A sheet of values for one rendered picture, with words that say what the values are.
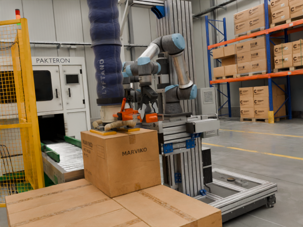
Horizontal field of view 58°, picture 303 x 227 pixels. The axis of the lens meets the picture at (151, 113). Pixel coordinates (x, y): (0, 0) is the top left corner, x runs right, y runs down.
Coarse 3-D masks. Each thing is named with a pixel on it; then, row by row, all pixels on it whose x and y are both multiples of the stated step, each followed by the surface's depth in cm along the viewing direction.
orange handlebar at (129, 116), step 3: (129, 111) 223; (135, 111) 226; (114, 114) 202; (126, 114) 181; (129, 114) 178; (132, 114) 178; (126, 117) 182; (129, 117) 177; (132, 117) 174; (138, 117) 166; (150, 117) 155; (153, 117) 155; (156, 117) 156
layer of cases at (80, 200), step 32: (32, 192) 204; (64, 192) 199; (96, 192) 193; (160, 192) 183; (32, 224) 150; (64, 224) 147; (96, 224) 144; (128, 224) 141; (160, 224) 138; (192, 224) 139
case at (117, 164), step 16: (96, 144) 194; (112, 144) 180; (128, 144) 186; (144, 144) 192; (96, 160) 198; (112, 160) 180; (128, 160) 186; (144, 160) 192; (96, 176) 202; (112, 176) 180; (128, 176) 186; (144, 176) 192; (160, 176) 199; (112, 192) 181; (128, 192) 186
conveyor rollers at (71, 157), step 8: (56, 144) 430; (64, 144) 427; (72, 144) 417; (64, 152) 357; (72, 152) 353; (80, 152) 349; (64, 160) 305; (72, 160) 308; (80, 160) 304; (64, 168) 269; (72, 168) 265
